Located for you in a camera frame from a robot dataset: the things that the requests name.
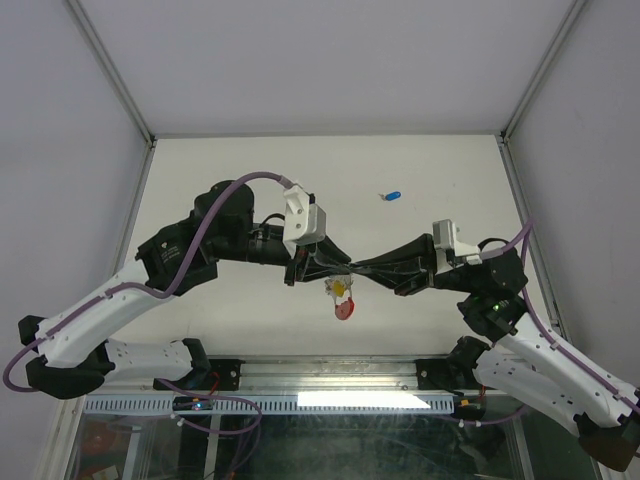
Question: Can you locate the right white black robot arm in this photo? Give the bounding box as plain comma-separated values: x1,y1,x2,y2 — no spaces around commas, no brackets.
352,232,639,472

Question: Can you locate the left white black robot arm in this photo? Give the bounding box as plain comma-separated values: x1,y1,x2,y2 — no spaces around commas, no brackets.
18,172,351,400

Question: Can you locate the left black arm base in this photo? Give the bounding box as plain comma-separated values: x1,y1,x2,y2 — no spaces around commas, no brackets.
170,358,244,392

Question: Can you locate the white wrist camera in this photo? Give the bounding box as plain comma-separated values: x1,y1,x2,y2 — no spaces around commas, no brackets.
432,219,483,274
282,184,326,255

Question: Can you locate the white slotted cable duct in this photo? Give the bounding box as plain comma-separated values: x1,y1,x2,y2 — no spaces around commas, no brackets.
84,392,455,417

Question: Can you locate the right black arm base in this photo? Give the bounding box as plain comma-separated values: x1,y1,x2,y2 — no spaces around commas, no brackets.
414,336,490,396

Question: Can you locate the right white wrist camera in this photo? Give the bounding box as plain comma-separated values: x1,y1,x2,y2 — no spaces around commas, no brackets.
432,219,483,274

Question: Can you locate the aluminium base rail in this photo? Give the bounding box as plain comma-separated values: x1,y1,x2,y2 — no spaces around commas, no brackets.
62,353,594,396

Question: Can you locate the yellow key tag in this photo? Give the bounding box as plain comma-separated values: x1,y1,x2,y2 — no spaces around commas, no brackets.
332,281,348,297

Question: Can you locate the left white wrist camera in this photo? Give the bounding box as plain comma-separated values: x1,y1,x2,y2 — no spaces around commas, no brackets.
282,184,326,255

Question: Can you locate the blue key tag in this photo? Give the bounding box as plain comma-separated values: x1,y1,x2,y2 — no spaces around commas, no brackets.
379,191,402,202

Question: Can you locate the red silver carabiner keyring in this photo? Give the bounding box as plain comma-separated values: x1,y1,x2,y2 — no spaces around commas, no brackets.
324,275,355,321

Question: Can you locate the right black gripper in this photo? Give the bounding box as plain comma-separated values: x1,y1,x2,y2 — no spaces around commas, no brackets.
351,233,479,298

